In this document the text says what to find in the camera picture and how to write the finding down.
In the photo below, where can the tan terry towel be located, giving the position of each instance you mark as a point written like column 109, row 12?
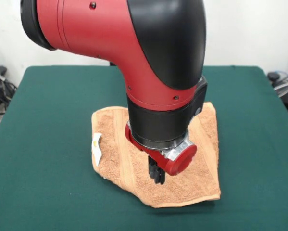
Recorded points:
column 115, row 156

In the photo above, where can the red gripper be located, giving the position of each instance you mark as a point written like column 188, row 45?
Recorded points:
column 179, row 163

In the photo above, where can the dark green tablecloth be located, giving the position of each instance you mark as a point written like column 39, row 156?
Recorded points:
column 50, row 168

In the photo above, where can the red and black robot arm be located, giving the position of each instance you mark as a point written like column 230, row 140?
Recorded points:
column 134, row 60

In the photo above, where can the small black round device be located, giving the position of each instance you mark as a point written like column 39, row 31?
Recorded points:
column 273, row 76

